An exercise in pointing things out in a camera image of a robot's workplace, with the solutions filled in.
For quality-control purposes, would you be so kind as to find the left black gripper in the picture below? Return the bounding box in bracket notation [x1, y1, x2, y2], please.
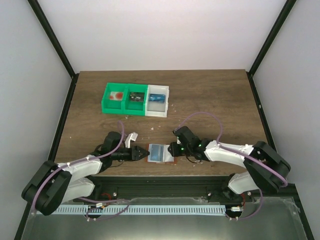
[111, 146, 150, 162]

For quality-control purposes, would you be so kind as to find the light blue credit card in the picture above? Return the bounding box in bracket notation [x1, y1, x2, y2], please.
[147, 144, 164, 163]

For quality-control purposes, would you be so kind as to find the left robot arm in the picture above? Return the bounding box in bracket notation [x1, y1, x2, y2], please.
[21, 131, 150, 216]

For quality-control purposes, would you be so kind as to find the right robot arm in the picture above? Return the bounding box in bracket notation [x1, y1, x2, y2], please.
[168, 126, 291, 202]

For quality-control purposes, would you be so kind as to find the blue card in bin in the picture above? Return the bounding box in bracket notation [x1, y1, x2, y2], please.
[148, 93, 166, 104]

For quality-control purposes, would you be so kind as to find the black card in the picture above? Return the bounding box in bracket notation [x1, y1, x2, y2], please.
[129, 92, 145, 103]

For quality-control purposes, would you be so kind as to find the red white card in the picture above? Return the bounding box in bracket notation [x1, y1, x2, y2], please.
[109, 91, 124, 101]

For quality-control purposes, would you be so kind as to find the white bin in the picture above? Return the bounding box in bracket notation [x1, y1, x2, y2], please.
[145, 84, 170, 118]

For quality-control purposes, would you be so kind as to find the green bin left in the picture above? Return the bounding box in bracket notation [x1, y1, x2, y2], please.
[101, 82, 128, 114]

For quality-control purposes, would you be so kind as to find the green bin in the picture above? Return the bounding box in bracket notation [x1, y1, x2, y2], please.
[101, 82, 128, 114]
[123, 83, 148, 116]

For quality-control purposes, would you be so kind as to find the green bin middle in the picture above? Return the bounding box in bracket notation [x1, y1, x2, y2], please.
[123, 83, 148, 116]

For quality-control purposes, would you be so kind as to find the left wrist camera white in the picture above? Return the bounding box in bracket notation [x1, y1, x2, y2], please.
[124, 132, 138, 149]

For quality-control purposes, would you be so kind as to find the black aluminium front rail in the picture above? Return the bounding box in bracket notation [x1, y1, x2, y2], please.
[72, 175, 296, 203]

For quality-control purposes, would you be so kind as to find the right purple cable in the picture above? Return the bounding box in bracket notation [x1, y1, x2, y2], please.
[174, 111, 288, 221]

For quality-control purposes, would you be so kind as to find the light blue cable duct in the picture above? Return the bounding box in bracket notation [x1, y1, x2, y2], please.
[53, 204, 226, 216]

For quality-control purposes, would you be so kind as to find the left black frame post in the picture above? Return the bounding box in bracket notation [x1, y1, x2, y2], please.
[26, 0, 77, 79]

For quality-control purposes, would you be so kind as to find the black frame post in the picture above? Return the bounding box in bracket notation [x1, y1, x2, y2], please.
[248, 0, 298, 76]
[26, 0, 77, 79]

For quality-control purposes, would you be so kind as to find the right black frame post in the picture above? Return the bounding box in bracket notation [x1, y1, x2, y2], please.
[248, 0, 298, 76]

